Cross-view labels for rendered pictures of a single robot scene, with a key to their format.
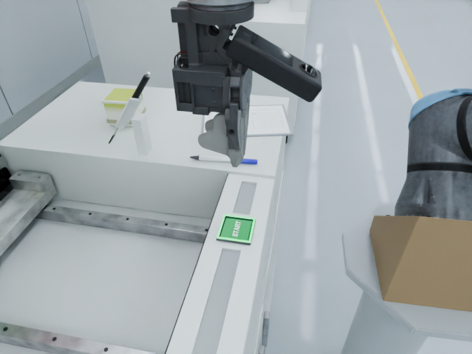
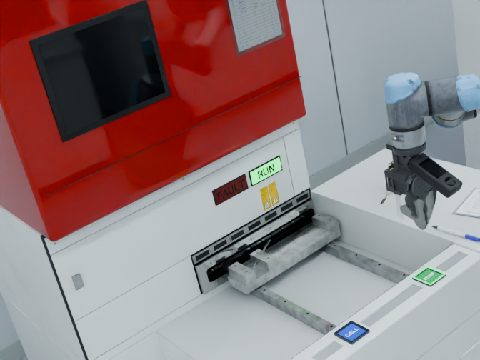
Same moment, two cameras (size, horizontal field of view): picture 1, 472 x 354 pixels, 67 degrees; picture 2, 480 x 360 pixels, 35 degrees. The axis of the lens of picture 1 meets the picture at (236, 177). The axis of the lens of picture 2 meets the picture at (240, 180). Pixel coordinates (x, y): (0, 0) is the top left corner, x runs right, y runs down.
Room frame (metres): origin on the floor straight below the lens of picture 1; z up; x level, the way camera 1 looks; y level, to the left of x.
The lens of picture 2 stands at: (-0.90, -0.80, 2.01)
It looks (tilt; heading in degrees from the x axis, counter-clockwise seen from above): 25 degrees down; 46
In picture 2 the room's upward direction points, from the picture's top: 13 degrees counter-clockwise
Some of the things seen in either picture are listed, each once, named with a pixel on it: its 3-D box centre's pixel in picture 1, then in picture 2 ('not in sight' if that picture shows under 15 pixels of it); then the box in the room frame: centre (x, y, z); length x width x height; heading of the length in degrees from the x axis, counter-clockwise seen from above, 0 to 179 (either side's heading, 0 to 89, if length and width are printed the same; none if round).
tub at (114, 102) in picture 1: (125, 107); not in sight; (0.78, 0.26, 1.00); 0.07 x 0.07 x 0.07; 82
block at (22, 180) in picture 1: (31, 180); (325, 221); (0.63, 0.46, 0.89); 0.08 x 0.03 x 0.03; 78
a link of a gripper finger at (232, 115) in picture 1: (234, 115); (413, 198); (0.39, 0.00, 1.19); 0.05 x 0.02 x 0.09; 168
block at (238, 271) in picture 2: not in sight; (241, 272); (0.31, 0.53, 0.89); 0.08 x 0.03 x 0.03; 78
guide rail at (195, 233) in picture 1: (110, 221); (368, 263); (0.56, 0.28, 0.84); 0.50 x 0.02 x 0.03; 78
